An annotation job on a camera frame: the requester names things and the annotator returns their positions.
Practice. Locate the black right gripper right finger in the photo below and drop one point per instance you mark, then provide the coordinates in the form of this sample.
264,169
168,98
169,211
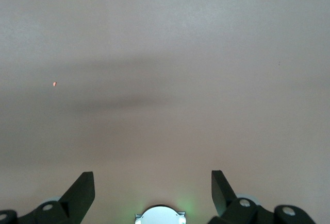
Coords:
232,211

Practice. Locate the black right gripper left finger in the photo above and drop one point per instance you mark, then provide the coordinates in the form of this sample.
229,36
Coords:
69,203

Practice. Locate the brown table cover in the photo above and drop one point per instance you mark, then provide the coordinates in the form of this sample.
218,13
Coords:
180,41

